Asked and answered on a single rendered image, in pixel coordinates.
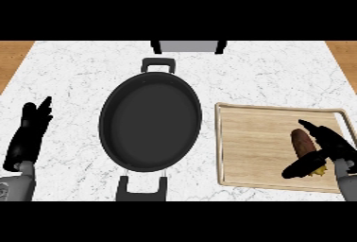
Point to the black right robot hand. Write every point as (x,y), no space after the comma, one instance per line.
(331,142)

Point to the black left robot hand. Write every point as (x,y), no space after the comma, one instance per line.
(26,138)

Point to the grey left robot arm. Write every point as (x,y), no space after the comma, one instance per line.
(19,184)

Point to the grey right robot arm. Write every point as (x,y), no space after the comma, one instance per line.
(345,182)

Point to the pale wooden tray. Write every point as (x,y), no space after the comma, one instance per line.
(259,148)

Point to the black oval pot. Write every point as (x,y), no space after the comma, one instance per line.
(149,126)

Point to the grey appliance with black legs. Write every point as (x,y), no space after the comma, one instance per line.
(187,46)

